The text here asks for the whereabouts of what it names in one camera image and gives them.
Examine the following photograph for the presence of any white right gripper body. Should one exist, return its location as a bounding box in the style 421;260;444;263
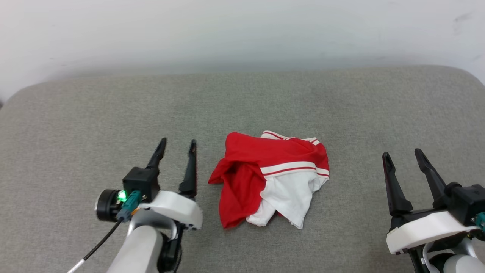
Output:
386;210;480;255

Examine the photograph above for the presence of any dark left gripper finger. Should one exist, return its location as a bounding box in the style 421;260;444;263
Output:
179;139;198;199
145;137;167;170

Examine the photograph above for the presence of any red and white garment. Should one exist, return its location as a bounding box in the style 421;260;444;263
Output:
208;130;330;230

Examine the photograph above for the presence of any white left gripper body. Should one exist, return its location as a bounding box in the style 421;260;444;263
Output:
138;190;203;231

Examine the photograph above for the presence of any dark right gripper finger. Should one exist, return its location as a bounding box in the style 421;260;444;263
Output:
414;148;452;210
382;152;414;217

